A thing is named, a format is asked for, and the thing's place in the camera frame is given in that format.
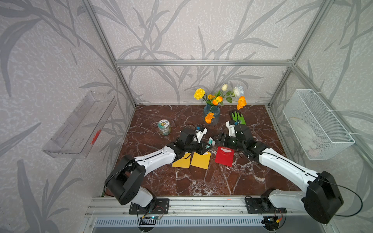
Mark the clear acrylic wall shelf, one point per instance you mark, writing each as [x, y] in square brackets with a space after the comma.
[77, 135]

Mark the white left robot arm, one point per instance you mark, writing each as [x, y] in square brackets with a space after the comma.
[125, 180]

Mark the green work glove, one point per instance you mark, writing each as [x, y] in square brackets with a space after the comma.
[238, 117]

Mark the blue textured glass vase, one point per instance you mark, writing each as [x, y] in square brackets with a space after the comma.
[211, 114]

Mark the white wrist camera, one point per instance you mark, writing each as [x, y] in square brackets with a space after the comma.
[200, 132]
[231, 127]

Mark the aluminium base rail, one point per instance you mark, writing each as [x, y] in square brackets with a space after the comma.
[178, 206]

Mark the large yellow envelope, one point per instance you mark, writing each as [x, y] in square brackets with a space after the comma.
[201, 160]

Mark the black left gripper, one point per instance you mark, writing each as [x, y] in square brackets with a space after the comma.
[202, 148]

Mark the red envelope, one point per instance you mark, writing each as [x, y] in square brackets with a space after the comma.
[224, 156]

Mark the small yellow envelope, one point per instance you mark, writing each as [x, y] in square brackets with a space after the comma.
[184, 162]

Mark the white cloth in basket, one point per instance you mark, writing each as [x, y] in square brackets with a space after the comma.
[307, 138]

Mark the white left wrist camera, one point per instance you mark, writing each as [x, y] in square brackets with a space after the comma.
[200, 132]

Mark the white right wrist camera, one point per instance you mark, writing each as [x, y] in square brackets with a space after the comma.
[231, 127]

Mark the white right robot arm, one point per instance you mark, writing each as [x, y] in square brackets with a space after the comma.
[319, 195]

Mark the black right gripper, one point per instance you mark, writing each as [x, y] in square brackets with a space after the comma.
[221, 136]

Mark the white wire wall basket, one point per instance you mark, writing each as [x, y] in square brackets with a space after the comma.
[306, 105]

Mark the round sunflower label jar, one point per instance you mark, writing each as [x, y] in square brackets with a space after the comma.
[164, 127]

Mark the artificial flower bouquet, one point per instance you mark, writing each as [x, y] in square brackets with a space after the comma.
[218, 98]

